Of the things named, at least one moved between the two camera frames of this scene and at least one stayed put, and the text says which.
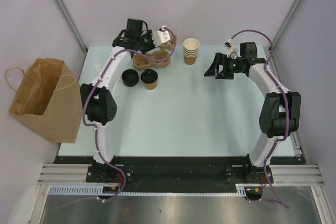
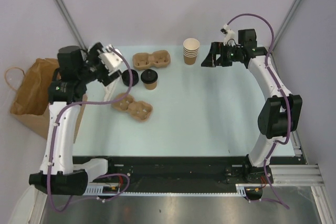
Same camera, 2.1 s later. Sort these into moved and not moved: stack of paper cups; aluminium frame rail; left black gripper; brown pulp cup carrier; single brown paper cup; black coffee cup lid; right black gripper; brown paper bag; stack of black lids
Moved: right black gripper; brown pulp cup carrier; left black gripper
Not moved: brown paper bag; stack of black lids; aluminium frame rail; stack of paper cups; black coffee cup lid; single brown paper cup
